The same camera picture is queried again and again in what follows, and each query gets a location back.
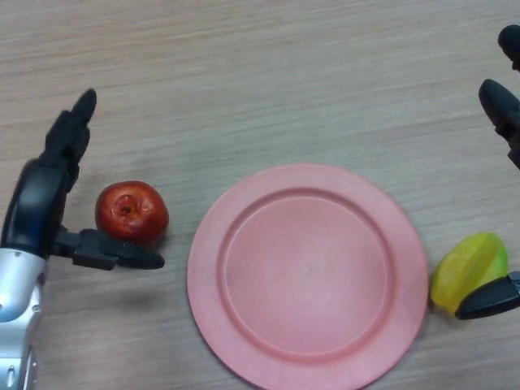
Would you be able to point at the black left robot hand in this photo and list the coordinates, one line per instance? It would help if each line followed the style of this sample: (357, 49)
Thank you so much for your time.
(36, 203)

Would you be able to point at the red apple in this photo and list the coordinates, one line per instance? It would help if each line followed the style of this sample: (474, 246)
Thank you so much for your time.
(136, 209)

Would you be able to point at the yellow green starfruit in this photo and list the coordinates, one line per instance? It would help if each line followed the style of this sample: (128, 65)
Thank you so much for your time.
(463, 260)

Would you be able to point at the pink round plate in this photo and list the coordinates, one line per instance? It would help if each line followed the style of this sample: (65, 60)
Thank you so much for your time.
(306, 276)

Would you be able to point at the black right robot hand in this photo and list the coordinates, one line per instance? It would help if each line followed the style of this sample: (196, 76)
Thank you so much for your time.
(499, 105)

